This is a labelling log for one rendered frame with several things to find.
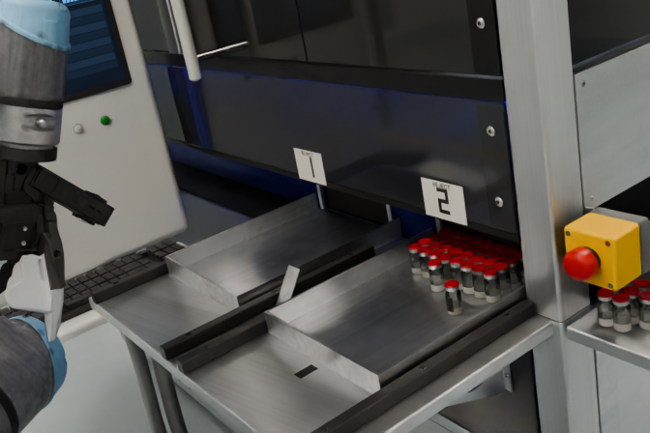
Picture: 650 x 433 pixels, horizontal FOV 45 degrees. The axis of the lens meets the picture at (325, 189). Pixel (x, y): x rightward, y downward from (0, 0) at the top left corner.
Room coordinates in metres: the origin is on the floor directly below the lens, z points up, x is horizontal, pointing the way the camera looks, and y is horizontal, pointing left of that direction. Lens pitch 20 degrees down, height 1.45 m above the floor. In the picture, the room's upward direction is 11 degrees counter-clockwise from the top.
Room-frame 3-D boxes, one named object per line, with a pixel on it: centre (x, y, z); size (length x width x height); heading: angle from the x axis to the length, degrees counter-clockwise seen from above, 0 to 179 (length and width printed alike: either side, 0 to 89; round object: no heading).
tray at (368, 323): (1.01, -0.09, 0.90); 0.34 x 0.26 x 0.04; 123
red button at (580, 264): (0.84, -0.29, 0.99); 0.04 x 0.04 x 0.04; 33
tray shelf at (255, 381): (1.12, 0.06, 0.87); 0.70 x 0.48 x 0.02; 33
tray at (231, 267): (1.30, 0.09, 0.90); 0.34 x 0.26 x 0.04; 123
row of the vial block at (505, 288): (1.07, -0.18, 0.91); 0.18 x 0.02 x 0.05; 33
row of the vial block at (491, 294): (1.06, -0.16, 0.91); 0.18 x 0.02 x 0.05; 33
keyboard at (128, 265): (1.47, 0.48, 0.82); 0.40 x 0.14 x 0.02; 123
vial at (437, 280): (1.06, -0.14, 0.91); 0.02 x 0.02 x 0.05
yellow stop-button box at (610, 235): (0.87, -0.33, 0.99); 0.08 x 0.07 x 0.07; 123
